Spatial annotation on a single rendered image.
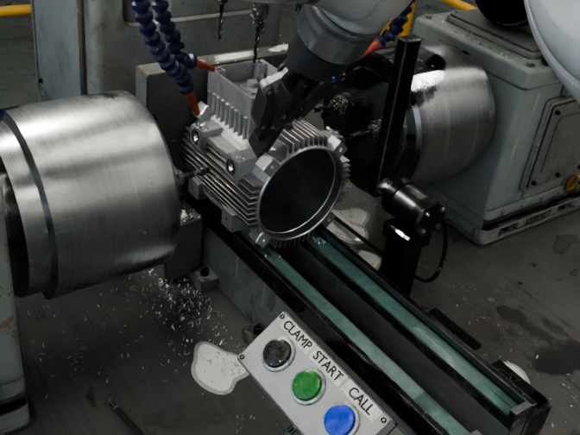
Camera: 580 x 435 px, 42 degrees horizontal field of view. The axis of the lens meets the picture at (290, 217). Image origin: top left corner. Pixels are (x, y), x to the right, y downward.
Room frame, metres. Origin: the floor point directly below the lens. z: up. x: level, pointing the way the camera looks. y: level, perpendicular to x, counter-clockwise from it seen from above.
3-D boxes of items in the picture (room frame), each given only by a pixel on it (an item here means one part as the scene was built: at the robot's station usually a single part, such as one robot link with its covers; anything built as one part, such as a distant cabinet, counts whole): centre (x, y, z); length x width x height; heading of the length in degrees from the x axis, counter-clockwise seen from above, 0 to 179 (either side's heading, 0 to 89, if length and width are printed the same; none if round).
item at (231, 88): (1.05, 0.08, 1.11); 0.12 x 0.11 x 0.07; 40
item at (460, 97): (1.24, -0.20, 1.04); 0.41 x 0.25 x 0.25; 130
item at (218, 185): (1.02, 0.05, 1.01); 0.20 x 0.19 x 0.19; 40
